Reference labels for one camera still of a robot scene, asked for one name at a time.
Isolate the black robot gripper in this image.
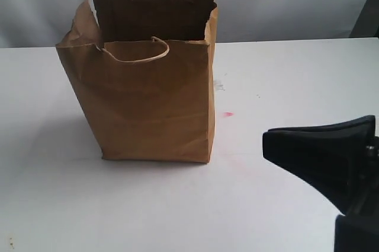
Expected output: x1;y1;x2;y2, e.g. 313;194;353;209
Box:
262;115;378;251

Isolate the brown paper bag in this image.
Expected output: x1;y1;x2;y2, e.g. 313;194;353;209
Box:
56;0;218;163

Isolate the clear plastic scrap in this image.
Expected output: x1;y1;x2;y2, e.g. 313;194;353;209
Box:
213;80;225;91

